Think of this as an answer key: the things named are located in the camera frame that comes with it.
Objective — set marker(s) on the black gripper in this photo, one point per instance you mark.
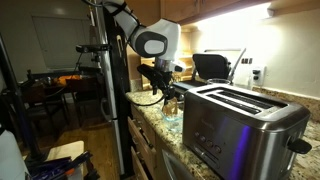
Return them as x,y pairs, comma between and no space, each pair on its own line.
165,80

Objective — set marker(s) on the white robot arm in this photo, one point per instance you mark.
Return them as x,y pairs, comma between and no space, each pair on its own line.
166,33

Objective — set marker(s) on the stainless steel toaster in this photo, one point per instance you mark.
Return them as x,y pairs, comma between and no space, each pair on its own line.
233,140

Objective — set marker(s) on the clear glass baking dish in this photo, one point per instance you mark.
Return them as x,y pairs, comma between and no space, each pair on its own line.
173,124

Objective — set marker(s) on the wooden shelf unit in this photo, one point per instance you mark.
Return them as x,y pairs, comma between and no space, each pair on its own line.
185,63

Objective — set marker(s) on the black panini grill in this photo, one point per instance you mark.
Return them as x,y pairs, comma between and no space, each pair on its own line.
210,66

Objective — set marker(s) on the wooden counter drawers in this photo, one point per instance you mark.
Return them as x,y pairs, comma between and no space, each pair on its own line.
141,140

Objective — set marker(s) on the stainless steel refrigerator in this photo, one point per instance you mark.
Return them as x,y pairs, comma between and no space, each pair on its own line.
108,76

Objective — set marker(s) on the wooden upper cabinet over light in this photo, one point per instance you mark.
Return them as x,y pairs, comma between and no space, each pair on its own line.
180,8

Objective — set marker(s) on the dark wooden chair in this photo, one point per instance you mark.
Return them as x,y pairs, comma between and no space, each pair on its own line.
33,96
83,87

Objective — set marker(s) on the long under-cabinet light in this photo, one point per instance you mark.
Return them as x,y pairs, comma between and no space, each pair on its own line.
233,20

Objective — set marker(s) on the orange object on table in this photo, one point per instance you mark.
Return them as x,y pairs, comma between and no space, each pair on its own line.
68,78

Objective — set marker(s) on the light wooden stool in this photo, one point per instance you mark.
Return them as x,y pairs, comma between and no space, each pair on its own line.
66,148

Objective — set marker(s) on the window with white blind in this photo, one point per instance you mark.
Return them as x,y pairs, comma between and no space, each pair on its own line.
60,43

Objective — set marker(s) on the dark tool bundle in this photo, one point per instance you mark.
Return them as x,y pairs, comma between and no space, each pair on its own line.
63,166

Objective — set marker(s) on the black slanted stand pole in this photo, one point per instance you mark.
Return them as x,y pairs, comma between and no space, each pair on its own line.
18,100

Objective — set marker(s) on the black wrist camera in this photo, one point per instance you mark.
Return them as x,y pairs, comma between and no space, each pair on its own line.
146,72

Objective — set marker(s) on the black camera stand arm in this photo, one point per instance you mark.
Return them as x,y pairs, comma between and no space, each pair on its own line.
96,60

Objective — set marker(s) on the black stereo camera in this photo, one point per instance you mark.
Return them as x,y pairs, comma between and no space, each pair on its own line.
93,48

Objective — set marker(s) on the white wall outlet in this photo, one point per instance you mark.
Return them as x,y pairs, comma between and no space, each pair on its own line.
263,75

